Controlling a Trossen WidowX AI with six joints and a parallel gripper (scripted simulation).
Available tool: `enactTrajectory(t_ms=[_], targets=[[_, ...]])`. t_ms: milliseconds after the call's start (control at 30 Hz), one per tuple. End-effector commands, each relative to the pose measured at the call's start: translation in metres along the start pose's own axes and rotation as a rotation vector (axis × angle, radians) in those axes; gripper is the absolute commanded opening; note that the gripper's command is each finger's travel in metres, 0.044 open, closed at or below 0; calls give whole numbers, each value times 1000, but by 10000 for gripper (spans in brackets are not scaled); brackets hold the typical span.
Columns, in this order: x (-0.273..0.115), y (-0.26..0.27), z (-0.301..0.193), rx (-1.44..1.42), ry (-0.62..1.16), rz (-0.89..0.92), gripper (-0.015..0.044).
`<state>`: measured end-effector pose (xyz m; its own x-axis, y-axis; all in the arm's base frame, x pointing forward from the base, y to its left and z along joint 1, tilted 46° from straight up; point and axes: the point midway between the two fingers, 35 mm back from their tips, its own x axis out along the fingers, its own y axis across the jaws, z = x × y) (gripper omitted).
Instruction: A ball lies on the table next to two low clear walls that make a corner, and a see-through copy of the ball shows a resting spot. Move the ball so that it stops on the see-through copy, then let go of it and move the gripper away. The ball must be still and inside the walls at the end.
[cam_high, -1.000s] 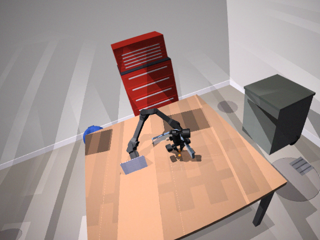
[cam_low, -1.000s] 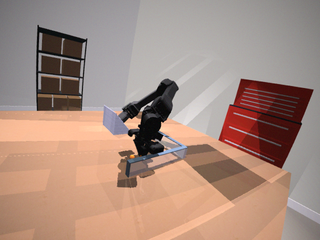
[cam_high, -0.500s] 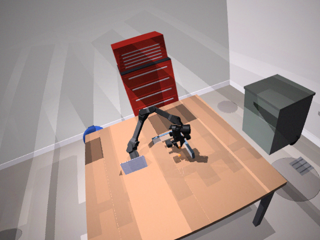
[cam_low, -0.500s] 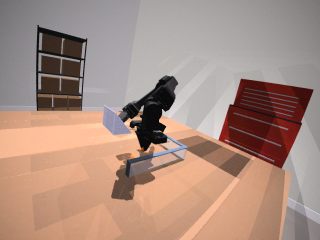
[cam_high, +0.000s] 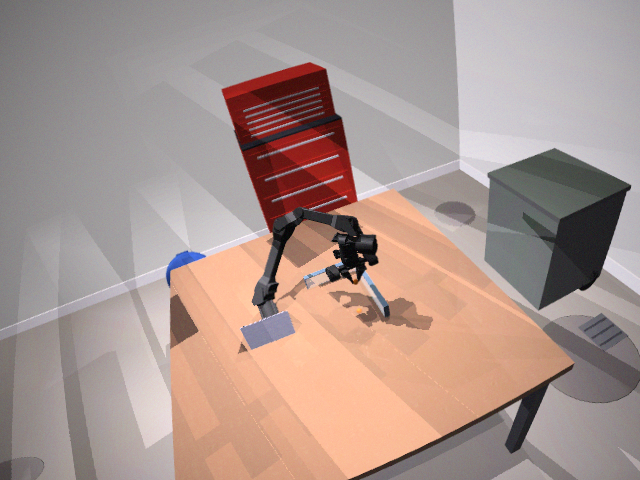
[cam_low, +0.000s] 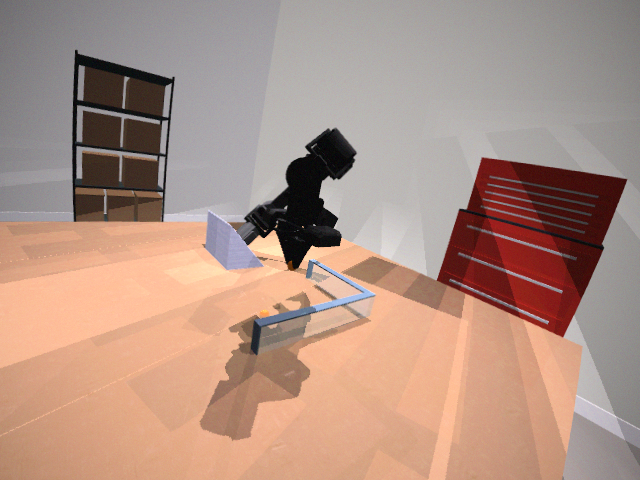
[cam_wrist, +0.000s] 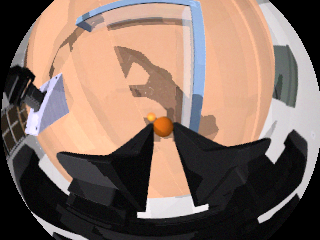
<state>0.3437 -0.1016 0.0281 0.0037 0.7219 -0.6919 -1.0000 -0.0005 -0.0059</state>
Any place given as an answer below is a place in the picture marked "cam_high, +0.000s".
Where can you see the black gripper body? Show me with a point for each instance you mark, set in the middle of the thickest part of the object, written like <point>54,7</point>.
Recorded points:
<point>350,262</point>

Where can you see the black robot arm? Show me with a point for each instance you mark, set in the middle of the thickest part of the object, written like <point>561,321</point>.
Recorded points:
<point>283,228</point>

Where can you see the clear low l-shaped wall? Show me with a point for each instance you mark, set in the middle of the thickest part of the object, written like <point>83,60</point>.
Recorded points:
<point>323,278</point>

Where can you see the light blue wall top trim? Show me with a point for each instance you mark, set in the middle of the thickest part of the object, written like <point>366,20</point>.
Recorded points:
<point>369,281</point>

